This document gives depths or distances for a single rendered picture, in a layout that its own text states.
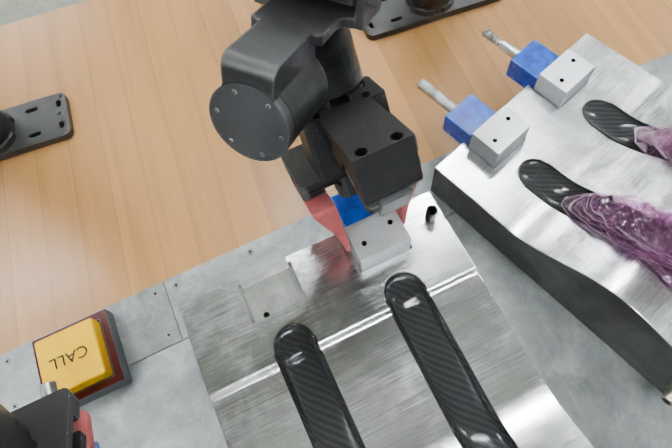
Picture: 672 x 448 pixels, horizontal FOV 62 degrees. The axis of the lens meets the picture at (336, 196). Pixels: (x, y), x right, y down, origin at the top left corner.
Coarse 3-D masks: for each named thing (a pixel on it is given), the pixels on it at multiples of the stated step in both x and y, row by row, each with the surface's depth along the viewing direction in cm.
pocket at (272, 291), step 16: (272, 272) 53; (288, 272) 54; (240, 288) 52; (256, 288) 54; (272, 288) 54; (288, 288) 54; (256, 304) 53; (272, 304) 53; (288, 304) 53; (256, 320) 53
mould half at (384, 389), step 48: (336, 240) 53; (432, 240) 52; (336, 288) 51; (384, 288) 51; (432, 288) 50; (480, 288) 50; (192, 336) 50; (240, 336) 49; (336, 336) 49; (384, 336) 49; (480, 336) 48; (240, 384) 48; (384, 384) 47; (480, 384) 47; (528, 384) 47; (240, 432) 46; (288, 432) 46; (384, 432) 46; (432, 432) 46; (528, 432) 44; (576, 432) 44
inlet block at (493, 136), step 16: (432, 96) 63; (464, 112) 60; (480, 112) 60; (496, 112) 59; (512, 112) 59; (448, 128) 62; (464, 128) 60; (480, 128) 58; (496, 128) 58; (512, 128) 58; (528, 128) 58; (480, 144) 58; (496, 144) 57; (512, 144) 58; (496, 160) 58
